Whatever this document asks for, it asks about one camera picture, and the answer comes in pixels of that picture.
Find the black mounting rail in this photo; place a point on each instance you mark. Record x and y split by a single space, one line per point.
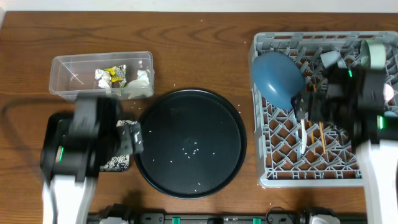
160 218

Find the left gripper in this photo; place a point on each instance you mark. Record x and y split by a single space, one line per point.
137 145

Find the light blue saucer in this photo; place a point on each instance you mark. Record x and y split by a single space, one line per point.
332 58

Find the light blue plastic knife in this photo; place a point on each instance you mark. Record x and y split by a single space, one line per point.
296 128

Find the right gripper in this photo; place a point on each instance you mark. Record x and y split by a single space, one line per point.
317 99

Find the silver white napkin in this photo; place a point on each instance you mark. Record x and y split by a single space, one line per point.
104 79

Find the spilled rice pile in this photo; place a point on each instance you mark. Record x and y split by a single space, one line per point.
121 160

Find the round black serving tray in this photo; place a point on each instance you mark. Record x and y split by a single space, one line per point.
194 144

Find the yellow green snack wrapper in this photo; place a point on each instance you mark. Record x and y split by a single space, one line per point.
118 74

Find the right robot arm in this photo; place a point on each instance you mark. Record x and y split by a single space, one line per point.
376 148

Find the grey dishwasher rack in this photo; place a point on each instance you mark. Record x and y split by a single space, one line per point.
279 161

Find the white tissue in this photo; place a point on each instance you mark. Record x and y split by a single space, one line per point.
140 87

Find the pink cup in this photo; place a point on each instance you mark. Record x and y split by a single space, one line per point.
388 92

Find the mint green bowl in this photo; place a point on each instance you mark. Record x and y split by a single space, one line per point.
373 54

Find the clear plastic bin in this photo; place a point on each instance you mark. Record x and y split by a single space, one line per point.
73 75

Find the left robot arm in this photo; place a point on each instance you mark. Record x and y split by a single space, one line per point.
69 187

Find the wooden chopstick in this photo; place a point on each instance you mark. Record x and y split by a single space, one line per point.
312 136
321 129

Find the white plastic knife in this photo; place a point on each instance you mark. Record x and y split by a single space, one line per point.
304 137

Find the black rectangular tray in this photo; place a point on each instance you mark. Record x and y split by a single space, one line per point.
57 129

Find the dark blue plate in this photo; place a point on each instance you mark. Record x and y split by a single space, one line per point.
277 78

